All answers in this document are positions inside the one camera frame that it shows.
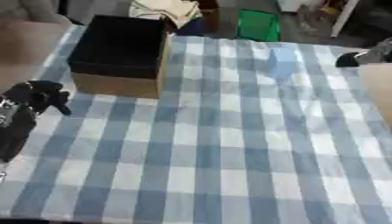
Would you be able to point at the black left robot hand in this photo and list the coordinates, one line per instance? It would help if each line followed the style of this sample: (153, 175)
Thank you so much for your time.
(35, 93)

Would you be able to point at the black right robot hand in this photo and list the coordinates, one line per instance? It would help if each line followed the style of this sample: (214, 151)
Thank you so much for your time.
(347, 61)

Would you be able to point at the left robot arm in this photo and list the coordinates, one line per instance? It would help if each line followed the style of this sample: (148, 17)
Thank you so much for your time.
(14, 131)

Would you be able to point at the cardboard box with black inside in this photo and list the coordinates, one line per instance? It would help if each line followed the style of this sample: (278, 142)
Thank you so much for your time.
(120, 55)

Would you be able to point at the green box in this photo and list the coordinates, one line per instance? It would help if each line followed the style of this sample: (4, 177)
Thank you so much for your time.
(259, 25)

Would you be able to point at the white table leg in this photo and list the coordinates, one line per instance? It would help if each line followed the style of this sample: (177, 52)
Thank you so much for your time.
(344, 18)

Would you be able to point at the brown wooden chair leg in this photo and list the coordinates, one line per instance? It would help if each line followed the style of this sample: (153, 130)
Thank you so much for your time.
(210, 14)

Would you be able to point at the white bag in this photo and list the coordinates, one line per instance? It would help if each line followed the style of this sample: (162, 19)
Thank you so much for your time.
(163, 11)

